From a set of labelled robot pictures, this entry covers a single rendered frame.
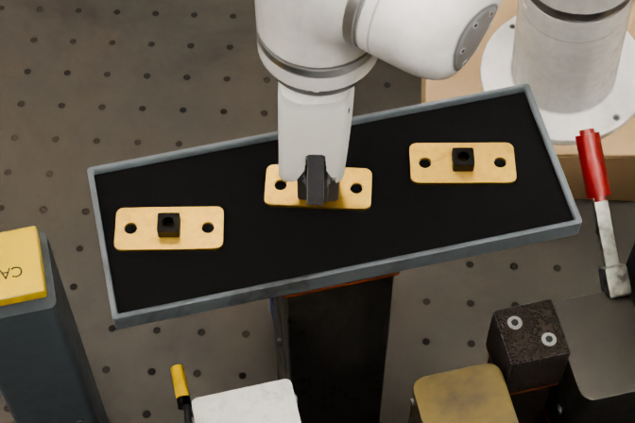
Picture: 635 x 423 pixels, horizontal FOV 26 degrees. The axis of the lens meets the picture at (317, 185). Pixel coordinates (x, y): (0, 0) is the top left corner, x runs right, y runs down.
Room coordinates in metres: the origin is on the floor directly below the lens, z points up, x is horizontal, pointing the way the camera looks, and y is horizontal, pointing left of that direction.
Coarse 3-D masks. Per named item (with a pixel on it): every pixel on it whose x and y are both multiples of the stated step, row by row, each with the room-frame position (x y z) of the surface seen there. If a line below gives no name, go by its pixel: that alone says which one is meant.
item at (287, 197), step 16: (272, 176) 0.58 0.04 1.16; (352, 176) 0.58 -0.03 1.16; (368, 176) 0.58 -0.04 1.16; (272, 192) 0.57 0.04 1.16; (288, 192) 0.57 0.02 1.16; (368, 192) 0.57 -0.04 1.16; (304, 208) 0.56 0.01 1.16; (320, 208) 0.56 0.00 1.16; (336, 208) 0.55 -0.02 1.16; (352, 208) 0.55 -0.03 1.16; (368, 208) 0.56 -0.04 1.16
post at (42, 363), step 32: (0, 320) 0.47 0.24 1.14; (32, 320) 0.47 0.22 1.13; (64, 320) 0.49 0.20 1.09; (0, 352) 0.47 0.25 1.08; (32, 352) 0.47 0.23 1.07; (64, 352) 0.48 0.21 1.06; (0, 384) 0.46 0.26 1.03; (32, 384) 0.47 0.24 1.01; (64, 384) 0.48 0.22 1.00; (32, 416) 0.47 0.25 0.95; (64, 416) 0.47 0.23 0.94; (96, 416) 0.48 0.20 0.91
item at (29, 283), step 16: (0, 240) 0.53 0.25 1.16; (16, 240) 0.53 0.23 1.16; (32, 240) 0.53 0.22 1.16; (0, 256) 0.51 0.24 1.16; (16, 256) 0.51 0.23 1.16; (32, 256) 0.51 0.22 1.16; (0, 272) 0.50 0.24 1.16; (16, 272) 0.50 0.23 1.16; (32, 272) 0.50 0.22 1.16; (0, 288) 0.49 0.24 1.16; (16, 288) 0.49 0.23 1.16; (32, 288) 0.49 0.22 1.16; (0, 304) 0.48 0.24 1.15
